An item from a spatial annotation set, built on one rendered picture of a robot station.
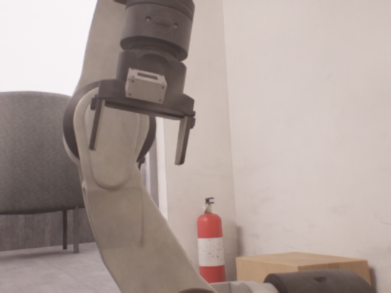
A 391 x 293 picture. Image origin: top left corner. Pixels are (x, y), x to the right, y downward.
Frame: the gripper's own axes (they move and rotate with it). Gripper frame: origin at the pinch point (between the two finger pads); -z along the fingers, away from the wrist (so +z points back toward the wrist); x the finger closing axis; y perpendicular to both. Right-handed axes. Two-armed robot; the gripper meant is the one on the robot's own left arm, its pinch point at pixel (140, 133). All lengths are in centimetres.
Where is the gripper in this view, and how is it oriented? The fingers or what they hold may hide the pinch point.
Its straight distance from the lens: 61.4
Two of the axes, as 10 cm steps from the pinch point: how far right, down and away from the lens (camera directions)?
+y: 2.4, -1.4, -9.6
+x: -9.6, -1.8, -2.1
